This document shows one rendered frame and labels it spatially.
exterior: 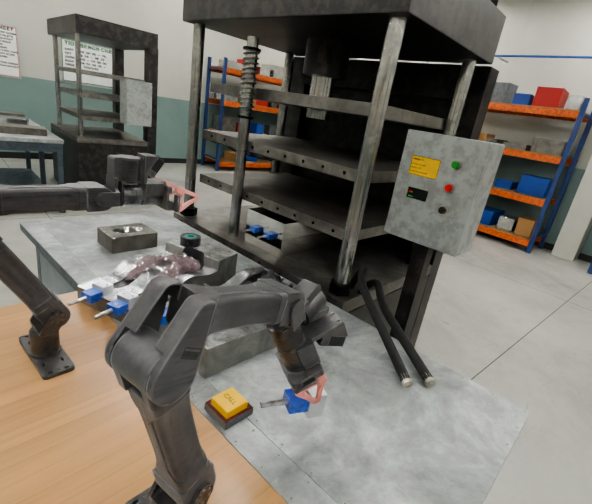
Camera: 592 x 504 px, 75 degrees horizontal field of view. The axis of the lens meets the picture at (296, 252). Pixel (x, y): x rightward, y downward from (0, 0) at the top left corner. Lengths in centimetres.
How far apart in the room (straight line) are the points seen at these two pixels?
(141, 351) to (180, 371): 5
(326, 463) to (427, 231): 91
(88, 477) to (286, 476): 36
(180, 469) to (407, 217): 119
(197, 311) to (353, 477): 57
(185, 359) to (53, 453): 52
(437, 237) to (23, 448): 130
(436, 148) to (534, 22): 647
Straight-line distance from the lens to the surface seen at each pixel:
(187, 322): 44
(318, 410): 84
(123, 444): 93
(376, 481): 92
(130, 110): 520
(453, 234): 147
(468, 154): 145
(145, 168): 107
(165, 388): 47
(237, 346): 107
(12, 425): 102
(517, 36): 790
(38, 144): 484
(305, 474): 89
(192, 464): 64
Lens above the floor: 147
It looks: 20 degrees down
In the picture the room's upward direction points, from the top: 9 degrees clockwise
